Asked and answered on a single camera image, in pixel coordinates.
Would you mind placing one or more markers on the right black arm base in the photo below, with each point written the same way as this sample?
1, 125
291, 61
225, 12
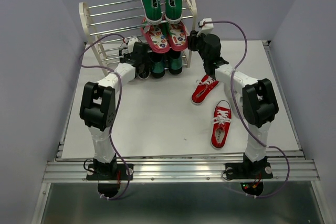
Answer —
251, 174

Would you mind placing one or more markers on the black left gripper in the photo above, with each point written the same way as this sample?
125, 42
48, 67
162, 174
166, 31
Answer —
146, 60

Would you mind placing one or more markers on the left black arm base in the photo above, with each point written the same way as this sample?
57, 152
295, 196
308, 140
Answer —
113, 178

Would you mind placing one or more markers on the teal suede shoe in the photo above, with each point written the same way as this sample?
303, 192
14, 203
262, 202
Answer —
175, 62
157, 65

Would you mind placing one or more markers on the pink patterned slipper left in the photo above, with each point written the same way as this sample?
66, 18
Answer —
155, 36

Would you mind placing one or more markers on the pink patterned slipper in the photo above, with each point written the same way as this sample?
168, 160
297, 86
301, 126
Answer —
155, 36
177, 36

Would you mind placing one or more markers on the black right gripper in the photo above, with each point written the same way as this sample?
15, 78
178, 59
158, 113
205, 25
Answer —
192, 39

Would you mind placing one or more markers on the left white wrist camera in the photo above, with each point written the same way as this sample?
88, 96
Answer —
131, 42

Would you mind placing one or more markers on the teal suede shoe left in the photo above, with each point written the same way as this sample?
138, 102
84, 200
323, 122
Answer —
157, 65

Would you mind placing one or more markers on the green sneaker left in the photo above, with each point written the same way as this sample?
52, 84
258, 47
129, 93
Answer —
152, 11

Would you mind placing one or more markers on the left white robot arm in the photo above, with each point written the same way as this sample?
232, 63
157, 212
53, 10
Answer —
99, 107

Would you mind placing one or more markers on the black canvas sneaker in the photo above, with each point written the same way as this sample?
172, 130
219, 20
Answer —
123, 51
143, 72

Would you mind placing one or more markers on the cream metal shoe shelf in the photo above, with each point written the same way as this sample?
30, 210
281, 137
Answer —
124, 18

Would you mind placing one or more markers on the red canvas sneaker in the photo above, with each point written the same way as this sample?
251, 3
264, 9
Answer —
221, 123
204, 87

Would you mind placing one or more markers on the pink patterned slipper right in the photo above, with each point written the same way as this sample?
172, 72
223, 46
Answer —
177, 36

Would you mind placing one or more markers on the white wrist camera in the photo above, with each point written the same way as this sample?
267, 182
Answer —
131, 42
206, 26

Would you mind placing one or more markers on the aluminium table frame rail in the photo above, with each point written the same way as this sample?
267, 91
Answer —
166, 138

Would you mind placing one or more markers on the white sneaker under arm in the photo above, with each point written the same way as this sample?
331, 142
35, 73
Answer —
238, 108

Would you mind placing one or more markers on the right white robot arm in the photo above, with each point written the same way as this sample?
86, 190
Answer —
254, 99

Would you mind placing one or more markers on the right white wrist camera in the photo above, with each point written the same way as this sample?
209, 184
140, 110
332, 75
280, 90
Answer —
206, 26

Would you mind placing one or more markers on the teal suede shoe right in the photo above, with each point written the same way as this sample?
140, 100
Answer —
175, 62

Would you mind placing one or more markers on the green sneaker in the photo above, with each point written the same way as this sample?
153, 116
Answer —
173, 11
152, 11

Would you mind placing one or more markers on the green sneaker right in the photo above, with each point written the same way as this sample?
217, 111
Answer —
173, 11

